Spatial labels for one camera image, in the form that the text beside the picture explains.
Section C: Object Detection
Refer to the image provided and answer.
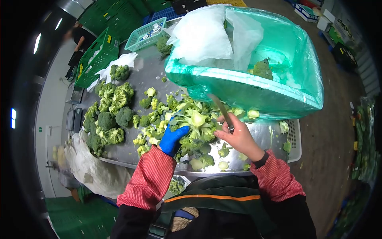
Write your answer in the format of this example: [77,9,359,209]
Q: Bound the blue plastic crate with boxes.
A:
[143,7,186,25]

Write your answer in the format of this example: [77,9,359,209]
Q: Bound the white plastic bags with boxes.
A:
[167,4,265,72]

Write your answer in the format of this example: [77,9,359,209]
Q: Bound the person's left hand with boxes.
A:
[159,117,190,158]

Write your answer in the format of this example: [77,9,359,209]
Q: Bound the rack of bagged vegetables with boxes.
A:
[351,97,381,183]

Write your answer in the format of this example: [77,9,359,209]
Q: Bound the black wrist band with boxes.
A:
[252,151,270,169]

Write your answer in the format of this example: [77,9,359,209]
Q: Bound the pile of whole broccoli heads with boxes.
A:
[83,81,135,157]

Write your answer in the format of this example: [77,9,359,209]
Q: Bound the steel knife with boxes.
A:
[207,93,235,132]

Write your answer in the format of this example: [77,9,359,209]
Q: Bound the dark broccoli head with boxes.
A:
[251,59,274,81]

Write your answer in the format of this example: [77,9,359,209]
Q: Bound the teal plastic basket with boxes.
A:
[124,17,167,52]

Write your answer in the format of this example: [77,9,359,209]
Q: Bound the broccoli head with pale stalk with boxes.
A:
[170,108,217,143]

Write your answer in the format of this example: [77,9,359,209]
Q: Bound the heap of cut broccoli florets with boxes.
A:
[132,87,261,171]

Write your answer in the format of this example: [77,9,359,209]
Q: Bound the white plastic basket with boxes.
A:
[283,119,302,164]

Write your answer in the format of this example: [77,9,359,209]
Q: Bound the box lined with green plastic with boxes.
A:
[164,6,325,122]

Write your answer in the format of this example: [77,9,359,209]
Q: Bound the person's right hand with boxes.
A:
[213,113,266,162]

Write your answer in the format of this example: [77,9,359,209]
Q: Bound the white sack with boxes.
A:
[64,129,132,200]

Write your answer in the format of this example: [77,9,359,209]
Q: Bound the person's right thumb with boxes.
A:
[213,130,233,141]

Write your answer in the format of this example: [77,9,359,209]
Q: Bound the weighing scale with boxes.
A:
[65,86,88,133]

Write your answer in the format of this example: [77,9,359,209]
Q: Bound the person's body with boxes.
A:
[110,175,317,239]

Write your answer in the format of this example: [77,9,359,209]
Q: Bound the person's left thumb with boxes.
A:
[176,125,190,140]

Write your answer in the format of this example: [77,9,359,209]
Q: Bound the green plastic crate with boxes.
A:
[74,27,121,89]

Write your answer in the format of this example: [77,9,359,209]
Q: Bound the person's right index finger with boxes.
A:
[217,113,240,128]

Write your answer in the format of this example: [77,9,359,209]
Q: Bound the stack of green crates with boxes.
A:
[78,0,174,41]

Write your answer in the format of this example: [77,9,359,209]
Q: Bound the white crumpled cloth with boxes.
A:
[86,52,138,92]

